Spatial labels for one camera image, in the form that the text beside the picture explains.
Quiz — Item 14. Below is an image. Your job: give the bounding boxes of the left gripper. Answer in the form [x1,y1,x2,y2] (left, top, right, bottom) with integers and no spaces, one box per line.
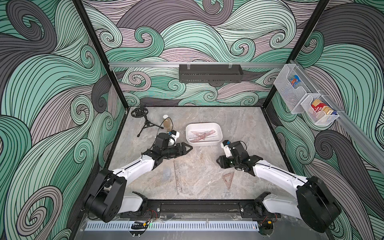
[160,142,192,159]

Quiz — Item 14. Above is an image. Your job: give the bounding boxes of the small red set square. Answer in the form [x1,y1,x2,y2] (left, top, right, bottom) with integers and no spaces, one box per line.
[222,172,234,190]

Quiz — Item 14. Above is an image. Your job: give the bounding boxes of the white storage box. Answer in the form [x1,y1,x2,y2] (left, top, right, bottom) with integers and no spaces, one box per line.
[186,123,223,147]

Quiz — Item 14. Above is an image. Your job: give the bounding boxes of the wide red ruler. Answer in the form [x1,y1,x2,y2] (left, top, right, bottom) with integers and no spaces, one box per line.
[191,129,217,144]

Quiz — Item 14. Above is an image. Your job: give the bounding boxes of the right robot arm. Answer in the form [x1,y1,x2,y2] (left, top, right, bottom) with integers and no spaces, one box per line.
[216,154,341,233]

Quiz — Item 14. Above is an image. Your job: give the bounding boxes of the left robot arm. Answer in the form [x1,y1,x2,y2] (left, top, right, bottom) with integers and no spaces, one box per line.
[84,142,193,223]

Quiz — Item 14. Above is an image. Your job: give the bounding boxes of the long pink clear ruler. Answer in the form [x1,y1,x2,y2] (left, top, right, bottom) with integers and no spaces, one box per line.
[174,160,182,195]

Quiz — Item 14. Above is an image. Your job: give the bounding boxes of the blue clear protractor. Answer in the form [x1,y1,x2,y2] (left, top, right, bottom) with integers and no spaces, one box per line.
[161,167,173,184]

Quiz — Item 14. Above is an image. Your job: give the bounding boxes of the amber bottle white cap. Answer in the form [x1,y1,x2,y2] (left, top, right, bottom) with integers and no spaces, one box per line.
[163,115,173,133]

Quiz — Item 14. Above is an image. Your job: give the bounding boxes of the small black tripod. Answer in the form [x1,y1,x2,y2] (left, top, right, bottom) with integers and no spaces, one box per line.
[131,106,164,137]

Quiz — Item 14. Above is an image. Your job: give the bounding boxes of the red card boxes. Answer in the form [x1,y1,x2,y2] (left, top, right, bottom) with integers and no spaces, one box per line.
[311,99,338,116]

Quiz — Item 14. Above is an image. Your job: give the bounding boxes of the blue packet in bin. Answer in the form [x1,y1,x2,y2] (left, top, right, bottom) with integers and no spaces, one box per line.
[289,75,302,89]

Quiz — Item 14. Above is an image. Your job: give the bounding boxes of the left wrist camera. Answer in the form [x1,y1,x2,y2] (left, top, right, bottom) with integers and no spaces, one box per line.
[155,130,180,149]

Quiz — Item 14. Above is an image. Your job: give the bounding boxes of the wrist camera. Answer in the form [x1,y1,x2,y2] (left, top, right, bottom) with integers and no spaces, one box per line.
[221,140,247,158]
[155,130,180,149]

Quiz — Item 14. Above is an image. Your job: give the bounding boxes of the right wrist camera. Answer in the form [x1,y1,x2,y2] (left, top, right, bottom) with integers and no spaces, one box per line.
[221,140,247,158]

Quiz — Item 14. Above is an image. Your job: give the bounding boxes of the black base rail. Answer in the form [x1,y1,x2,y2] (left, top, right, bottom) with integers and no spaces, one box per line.
[80,199,322,214]

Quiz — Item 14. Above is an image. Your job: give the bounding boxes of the black wall tray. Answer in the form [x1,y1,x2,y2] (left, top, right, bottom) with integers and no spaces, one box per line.
[179,65,244,86]

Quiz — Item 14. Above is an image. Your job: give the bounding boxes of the clear wall bin upper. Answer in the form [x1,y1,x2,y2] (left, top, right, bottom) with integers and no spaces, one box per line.
[274,63,315,114]

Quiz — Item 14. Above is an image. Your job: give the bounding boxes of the clear wall bin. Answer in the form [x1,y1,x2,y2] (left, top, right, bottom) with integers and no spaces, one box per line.
[301,94,340,126]
[274,63,315,114]

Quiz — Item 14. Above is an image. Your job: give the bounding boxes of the clear wall bin lower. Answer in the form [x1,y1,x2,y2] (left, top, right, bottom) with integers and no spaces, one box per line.
[301,94,340,126]

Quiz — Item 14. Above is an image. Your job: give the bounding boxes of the aluminium back rail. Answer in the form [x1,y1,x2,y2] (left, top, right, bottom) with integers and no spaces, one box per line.
[109,61,285,69]

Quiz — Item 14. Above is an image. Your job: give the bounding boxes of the aluminium rail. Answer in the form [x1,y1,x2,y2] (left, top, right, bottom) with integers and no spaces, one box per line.
[109,61,285,69]
[289,60,384,173]

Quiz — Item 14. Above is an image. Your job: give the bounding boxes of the white slotted cable duct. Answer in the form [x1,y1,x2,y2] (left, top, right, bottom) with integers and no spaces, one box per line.
[85,221,259,232]

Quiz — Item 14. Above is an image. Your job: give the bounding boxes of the aluminium right rail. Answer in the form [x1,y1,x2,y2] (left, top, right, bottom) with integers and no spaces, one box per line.
[289,60,384,173]

